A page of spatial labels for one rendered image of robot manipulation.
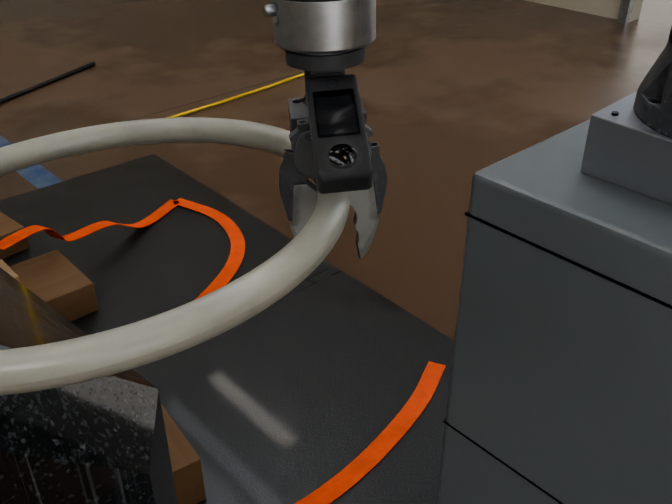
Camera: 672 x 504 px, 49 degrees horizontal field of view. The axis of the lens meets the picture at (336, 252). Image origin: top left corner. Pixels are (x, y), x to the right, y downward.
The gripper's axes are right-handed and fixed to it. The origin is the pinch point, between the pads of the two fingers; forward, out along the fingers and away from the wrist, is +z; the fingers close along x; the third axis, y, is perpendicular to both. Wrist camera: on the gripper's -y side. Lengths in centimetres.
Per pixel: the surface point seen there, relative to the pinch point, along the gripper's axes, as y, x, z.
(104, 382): 9.5, 28.3, 21.1
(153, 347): -22.8, 14.5, -7.1
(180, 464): 43, 28, 70
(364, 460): 51, -9, 82
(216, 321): -20.8, 10.4, -7.3
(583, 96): 271, -149, 82
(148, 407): 11.3, 24.2, 27.3
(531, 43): 362, -154, 79
